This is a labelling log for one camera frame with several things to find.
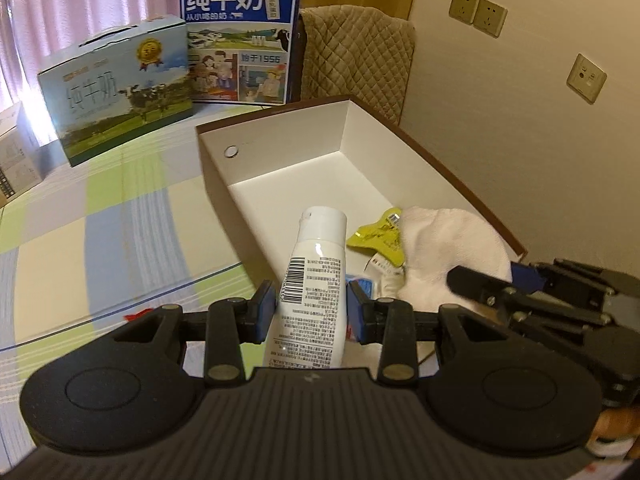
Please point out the red snack packet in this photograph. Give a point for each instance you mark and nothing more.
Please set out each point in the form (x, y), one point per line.
(137, 316)

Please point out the beige round-port wall socket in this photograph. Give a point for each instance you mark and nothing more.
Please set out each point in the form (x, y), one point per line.
(586, 78)

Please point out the pink curtain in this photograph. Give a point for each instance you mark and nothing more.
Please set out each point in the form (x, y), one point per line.
(75, 5)

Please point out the brown cardboard box white inside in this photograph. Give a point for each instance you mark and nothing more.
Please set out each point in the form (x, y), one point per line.
(285, 160)

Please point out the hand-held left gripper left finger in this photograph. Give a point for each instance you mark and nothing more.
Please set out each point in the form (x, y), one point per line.
(265, 310)

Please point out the small white packet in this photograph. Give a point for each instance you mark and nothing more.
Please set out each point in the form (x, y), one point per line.
(387, 272)

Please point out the beige quilted cover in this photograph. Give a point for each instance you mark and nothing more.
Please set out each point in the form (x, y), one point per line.
(355, 60)

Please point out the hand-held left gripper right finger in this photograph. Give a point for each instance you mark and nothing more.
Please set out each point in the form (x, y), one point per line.
(357, 310)

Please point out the checkered bed sheet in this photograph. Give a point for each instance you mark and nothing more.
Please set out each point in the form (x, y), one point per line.
(125, 220)

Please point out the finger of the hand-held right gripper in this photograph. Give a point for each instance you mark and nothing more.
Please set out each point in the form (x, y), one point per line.
(565, 272)
(480, 285)

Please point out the person's right hand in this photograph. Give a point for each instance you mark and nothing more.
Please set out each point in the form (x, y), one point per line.
(612, 432)

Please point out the white lotion bottle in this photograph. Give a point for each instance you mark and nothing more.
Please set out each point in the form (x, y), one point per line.
(312, 290)

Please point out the white towel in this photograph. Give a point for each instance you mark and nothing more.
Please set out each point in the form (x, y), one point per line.
(450, 245)

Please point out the green cow milk carton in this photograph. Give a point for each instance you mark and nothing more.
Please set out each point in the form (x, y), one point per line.
(115, 95)

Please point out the blue illustrated milk carton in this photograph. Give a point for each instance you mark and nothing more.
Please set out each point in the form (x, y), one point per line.
(240, 40)

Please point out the yellow green snack packet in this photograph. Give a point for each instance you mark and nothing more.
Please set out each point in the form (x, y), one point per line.
(377, 235)

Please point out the white appliance box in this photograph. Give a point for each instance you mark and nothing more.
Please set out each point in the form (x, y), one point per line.
(15, 160)

